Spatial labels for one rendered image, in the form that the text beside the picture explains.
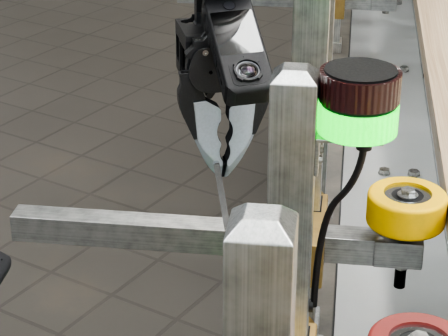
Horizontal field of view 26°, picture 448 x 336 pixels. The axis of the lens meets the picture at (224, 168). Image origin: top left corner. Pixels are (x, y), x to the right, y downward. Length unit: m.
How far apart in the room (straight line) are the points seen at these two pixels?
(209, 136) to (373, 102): 0.30
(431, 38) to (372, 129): 0.79
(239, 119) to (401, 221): 0.19
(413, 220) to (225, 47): 0.25
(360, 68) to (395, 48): 1.59
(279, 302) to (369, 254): 0.53
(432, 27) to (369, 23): 0.96
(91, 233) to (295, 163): 0.37
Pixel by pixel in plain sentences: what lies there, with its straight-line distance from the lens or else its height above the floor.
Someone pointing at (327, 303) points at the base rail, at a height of 0.70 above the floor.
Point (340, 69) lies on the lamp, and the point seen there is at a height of 1.11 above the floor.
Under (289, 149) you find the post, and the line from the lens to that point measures 0.72.
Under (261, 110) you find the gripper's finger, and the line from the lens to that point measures 0.97.
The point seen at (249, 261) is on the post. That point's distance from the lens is 0.48.
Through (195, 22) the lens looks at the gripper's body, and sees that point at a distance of 0.98.
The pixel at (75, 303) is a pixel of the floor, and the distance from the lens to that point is 2.46.
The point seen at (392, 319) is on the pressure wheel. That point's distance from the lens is 0.80.
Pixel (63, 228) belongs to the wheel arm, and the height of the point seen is 0.85.
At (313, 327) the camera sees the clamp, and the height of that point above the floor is 0.87.
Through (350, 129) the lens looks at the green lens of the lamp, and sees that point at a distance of 0.70.
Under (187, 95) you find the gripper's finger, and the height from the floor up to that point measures 1.01.
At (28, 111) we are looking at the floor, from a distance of 3.61.
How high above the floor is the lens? 1.35
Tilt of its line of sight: 26 degrees down
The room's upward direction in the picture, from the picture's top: straight up
